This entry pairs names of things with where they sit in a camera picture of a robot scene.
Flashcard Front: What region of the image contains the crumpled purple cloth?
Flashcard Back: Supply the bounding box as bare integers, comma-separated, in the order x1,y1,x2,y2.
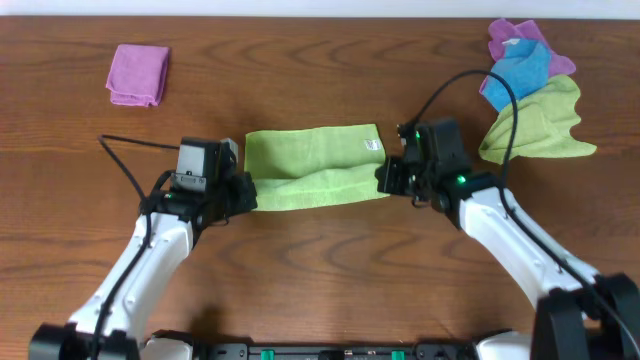
488,19,577,79

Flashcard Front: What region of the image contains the crumpled blue cloth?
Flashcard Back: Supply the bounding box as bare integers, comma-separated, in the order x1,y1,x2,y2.
480,38,552,112

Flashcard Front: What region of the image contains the green microfiber cloth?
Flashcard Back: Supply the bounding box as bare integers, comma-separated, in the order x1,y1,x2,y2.
244,124,386,212

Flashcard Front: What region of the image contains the folded purple cloth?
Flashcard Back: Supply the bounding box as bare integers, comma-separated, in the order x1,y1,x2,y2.
105,44,170,107

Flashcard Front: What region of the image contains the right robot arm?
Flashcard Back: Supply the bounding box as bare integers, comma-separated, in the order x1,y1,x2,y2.
375,118,639,359

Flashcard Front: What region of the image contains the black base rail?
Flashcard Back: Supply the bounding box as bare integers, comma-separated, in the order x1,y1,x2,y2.
149,340,481,360

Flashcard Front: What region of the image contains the crumpled green cloth on pile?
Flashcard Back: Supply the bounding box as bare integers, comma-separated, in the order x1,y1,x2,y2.
479,75,597,164

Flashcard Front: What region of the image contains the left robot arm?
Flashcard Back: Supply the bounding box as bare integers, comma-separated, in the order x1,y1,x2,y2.
28,137,257,360

